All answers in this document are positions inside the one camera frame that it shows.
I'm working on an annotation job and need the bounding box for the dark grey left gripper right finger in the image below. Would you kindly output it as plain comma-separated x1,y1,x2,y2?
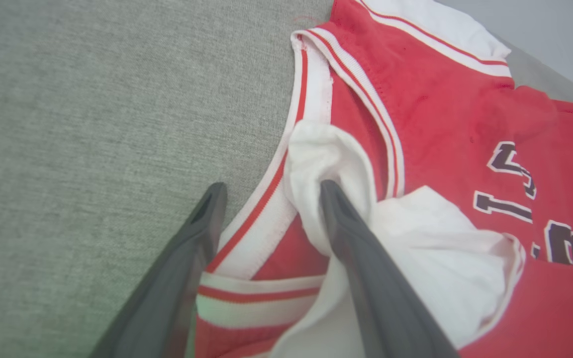
319,180,459,358

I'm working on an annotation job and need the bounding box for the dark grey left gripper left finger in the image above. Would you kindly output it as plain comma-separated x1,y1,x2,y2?
90,182,228,358

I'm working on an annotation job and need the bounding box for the red and white basketball jersey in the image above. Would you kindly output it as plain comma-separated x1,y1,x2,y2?
194,0,573,358

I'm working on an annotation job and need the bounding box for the grey fabric sofa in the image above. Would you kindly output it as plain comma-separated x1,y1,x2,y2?
0,0,573,358

